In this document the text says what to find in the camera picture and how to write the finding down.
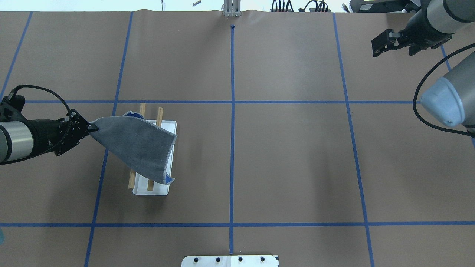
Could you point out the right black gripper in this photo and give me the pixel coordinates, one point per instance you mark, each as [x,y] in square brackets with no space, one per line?
[416,32]

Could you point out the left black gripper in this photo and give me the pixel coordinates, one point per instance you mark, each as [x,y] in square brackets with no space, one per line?
[43,132]

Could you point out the grey towel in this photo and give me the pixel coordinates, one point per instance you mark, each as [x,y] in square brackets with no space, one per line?
[140,144]

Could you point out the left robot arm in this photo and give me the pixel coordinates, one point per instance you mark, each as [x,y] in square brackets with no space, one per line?
[23,139]

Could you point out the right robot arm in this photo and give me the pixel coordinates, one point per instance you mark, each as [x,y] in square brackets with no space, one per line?
[448,105]

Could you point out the outer wooden rack rod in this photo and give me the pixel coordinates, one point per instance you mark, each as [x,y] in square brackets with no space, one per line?
[132,176]

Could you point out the wooden rack rod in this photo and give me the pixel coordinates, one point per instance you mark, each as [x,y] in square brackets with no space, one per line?
[150,185]
[132,176]

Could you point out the white rack base with stand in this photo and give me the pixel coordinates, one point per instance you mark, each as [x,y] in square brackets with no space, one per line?
[141,183]

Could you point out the inner wooden rack rod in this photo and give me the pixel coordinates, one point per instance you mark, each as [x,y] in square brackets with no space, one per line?
[150,185]

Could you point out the black equipment on bench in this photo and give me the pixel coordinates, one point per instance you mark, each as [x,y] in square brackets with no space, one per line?
[385,6]

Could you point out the aluminium frame post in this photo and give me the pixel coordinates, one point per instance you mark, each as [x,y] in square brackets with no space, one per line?
[231,8]

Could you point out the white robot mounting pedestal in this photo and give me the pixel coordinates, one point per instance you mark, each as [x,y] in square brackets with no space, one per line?
[231,261]

